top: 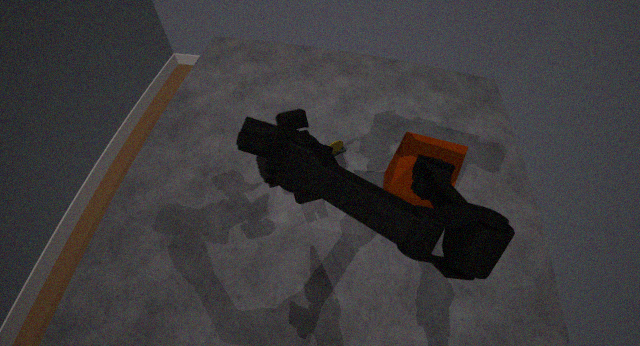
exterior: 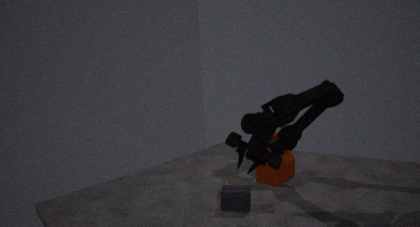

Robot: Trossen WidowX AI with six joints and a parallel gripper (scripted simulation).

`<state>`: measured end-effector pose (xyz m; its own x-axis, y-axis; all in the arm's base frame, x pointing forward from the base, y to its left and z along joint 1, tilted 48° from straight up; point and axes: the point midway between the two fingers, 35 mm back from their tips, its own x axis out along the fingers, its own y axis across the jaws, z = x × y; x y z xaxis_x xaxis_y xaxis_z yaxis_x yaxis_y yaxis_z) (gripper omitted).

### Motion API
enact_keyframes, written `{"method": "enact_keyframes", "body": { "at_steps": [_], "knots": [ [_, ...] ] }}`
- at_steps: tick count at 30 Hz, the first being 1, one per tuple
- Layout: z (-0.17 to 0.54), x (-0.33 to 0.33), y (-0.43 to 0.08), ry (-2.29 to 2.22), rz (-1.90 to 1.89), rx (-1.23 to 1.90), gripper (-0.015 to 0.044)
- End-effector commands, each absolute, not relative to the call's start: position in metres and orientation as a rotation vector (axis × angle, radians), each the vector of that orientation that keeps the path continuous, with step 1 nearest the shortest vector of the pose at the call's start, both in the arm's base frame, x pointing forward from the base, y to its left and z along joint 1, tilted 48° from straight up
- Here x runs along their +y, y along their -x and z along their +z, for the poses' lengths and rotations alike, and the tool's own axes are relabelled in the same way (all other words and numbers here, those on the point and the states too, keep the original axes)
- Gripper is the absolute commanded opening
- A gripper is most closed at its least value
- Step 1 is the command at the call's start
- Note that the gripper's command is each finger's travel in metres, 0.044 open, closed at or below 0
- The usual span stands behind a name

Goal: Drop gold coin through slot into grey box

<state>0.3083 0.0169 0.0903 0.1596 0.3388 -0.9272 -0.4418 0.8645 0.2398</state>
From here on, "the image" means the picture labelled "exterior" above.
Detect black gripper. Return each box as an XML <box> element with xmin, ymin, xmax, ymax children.
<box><xmin>225</xmin><ymin>132</ymin><xmax>282</xmax><ymax>174</ymax></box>

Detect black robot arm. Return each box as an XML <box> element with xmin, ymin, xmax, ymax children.
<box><xmin>241</xmin><ymin>80</ymin><xmax>344</xmax><ymax>164</ymax></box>

